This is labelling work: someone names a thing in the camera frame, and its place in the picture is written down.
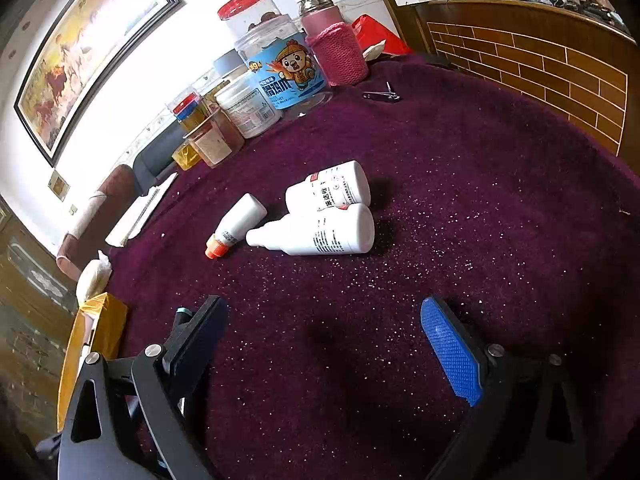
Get red lidded clear jar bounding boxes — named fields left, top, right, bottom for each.
left=217, top=0, right=281, bottom=39

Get pink sleeved flask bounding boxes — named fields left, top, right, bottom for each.
left=297, top=0, right=369, bottom=87

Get brown armchair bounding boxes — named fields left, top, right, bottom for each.
left=55, top=165, right=138, bottom=282

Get dark grey sofa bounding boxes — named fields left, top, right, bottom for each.
left=132, top=120, right=184, bottom=196

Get orange capped white bottle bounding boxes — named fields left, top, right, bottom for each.
left=205, top=193, right=267, bottom=259

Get large white spray bottle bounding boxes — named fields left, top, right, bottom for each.
left=245, top=204, right=375, bottom=256

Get brown contents clear container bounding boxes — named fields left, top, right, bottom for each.
left=183, top=108, right=245, bottom=168

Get white plastic tub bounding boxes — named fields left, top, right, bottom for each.
left=215, top=70, right=282, bottom=139

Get wooden brick pattern counter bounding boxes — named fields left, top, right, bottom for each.
left=410, top=0, right=639, bottom=166

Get white paper sheets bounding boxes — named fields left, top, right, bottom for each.
left=105, top=172, right=178, bottom=248

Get white labelled pill bottle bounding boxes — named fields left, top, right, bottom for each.
left=284, top=160, right=371, bottom=214

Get gold edged white box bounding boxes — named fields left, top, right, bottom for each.
left=56, top=292, right=128, bottom=431

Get purple table cloth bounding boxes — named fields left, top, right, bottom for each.
left=108, top=58, right=639, bottom=479

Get framed landscape painting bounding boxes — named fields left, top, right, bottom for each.
left=14, top=0, right=182, bottom=166

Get blue cartoon label tub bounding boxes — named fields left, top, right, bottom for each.
left=234, top=14, right=332, bottom=120

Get crumpled white tissue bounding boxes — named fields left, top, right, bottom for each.
left=76, top=250, right=113, bottom=306

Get amber jar blue red lid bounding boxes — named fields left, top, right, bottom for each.
left=169, top=89, right=213, bottom=133

